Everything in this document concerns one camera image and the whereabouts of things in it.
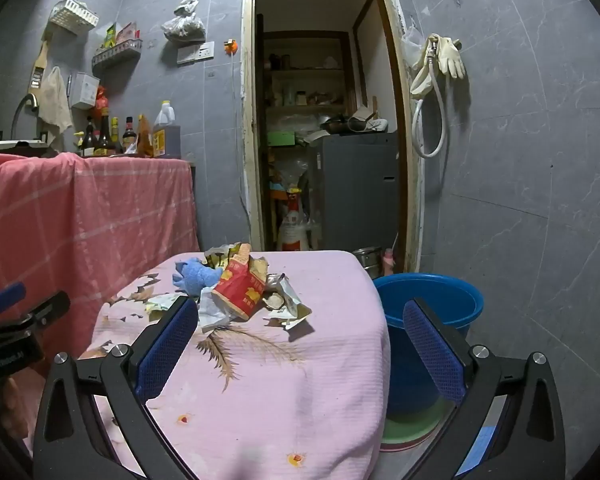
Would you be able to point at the white crumpled wrapper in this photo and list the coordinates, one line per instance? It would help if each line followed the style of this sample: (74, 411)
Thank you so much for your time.
(290, 302)

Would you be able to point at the grey wall rack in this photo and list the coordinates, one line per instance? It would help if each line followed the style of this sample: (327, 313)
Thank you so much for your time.
(115, 55)

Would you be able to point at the wooden shelf unit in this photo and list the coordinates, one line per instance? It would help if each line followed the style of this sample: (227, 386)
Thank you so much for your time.
(305, 72)

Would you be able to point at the pale green printed wrapper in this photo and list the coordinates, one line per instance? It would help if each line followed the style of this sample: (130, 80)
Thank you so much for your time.
(162, 305)

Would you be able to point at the orange bottle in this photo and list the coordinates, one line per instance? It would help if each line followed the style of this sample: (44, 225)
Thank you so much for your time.
(145, 140)

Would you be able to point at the white plastic wall basket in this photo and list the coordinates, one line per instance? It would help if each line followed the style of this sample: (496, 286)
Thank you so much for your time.
(72, 15)

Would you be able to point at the green box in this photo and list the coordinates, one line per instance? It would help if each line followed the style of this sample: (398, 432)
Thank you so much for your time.
(280, 138)

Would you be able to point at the dark cooktop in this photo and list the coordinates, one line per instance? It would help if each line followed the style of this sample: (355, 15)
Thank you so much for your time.
(25, 149)

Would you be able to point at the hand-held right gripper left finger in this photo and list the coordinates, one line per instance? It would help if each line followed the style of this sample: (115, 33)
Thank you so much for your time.
(167, 350)

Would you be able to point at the person's left hand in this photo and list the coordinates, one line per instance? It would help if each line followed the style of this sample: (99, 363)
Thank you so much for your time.
(12, 405)

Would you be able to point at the beige towel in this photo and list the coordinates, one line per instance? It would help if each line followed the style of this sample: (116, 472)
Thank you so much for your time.
(55, 105)

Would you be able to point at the hanging clear plastic bag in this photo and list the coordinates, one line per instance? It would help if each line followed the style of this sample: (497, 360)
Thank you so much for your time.
(182, 25)

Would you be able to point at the wooden brush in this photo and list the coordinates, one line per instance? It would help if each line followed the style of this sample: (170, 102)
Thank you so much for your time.
(39, 67)

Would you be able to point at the yellow seasoning packet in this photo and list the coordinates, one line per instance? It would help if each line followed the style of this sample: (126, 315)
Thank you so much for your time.
(110, 36)

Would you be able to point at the metal pot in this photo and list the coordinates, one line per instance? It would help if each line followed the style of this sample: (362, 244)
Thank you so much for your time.
(367, 260)

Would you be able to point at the pink bottle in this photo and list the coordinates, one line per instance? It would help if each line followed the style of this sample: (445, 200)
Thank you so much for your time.
(388, 262)

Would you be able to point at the small clear wall bag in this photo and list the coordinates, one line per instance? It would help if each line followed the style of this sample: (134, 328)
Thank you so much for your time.
(412, 42)

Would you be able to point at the red paper snack box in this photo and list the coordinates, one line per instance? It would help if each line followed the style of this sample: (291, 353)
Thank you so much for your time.
(237, 290)

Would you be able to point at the wooden door frame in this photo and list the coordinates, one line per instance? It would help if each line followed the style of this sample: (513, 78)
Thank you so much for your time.
(247, 110)

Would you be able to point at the yellow crumpled wrapper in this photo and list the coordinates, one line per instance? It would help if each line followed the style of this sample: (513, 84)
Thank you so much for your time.
(217, 257)

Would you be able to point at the pink floral tablecloth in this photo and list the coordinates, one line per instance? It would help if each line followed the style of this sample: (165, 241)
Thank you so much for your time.
(280, 385)

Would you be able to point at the grey wall box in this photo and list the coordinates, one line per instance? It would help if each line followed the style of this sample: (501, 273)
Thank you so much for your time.
(85, 90)

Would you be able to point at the large oil jug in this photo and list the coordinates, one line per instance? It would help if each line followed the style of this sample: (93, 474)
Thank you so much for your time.
(167, 137)

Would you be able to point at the blue plastic bucket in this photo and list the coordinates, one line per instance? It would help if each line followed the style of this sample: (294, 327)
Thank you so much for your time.
(405, 360)

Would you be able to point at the white sack with red label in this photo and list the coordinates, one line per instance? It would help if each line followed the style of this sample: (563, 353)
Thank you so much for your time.
(292, 230)

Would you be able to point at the wall power outlet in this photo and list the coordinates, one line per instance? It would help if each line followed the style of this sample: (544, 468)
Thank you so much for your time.
(195, 52)

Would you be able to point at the cream rubber glove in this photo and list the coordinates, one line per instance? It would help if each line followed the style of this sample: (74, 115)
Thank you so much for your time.
(422, 80)
(452, 57)

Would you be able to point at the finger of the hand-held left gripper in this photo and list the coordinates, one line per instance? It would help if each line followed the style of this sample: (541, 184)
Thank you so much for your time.
(7, 295)
(45, 310)

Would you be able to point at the black wok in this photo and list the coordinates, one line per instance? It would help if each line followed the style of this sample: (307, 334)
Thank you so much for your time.
(340, 124)

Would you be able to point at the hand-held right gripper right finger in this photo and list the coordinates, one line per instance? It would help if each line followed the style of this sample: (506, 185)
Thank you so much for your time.
(432, 355)

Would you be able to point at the white crumpled paper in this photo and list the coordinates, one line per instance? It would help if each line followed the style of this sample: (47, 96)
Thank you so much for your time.
(210, 315)

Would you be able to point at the pink plastic basin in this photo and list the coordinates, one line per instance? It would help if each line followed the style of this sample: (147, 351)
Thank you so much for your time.
(400, 445)

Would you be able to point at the dark wooden door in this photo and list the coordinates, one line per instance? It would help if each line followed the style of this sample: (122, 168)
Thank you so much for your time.
(260, 110)

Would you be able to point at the small yellow-capped bottle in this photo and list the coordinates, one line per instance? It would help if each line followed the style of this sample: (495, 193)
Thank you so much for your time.
(79, 146)

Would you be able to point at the red bag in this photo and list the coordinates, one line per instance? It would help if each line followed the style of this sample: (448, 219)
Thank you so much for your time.
(101, 105)

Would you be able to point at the black faucet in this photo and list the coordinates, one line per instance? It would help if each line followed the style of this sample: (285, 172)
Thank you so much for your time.
(30, 101)

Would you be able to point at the blue wrapper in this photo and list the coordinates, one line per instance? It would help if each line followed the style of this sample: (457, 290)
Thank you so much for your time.
(195, 272)

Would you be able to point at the red seasoning packet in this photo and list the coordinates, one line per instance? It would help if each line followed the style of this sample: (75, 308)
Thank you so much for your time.
(127, 33)

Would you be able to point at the green plastic basin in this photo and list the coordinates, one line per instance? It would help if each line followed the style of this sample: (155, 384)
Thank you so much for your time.
(410, 422)

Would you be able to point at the grey cabinet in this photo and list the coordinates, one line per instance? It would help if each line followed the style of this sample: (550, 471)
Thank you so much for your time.
(355, 190)

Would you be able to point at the pink plaid cloth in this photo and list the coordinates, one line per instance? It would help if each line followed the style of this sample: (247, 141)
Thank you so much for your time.
(80, 220)

